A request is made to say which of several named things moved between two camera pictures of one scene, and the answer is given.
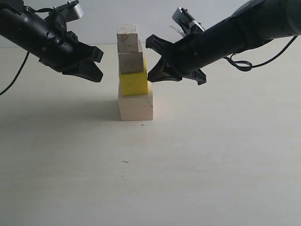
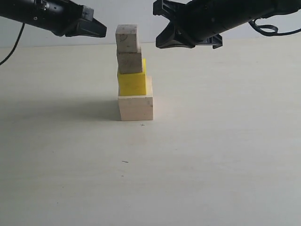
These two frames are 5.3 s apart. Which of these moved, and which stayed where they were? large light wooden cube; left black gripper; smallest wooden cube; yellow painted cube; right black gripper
Moved: right black gripper; left black gripper
Stayed: yellow painted cube; smallest wooden cube; large light wooden cube
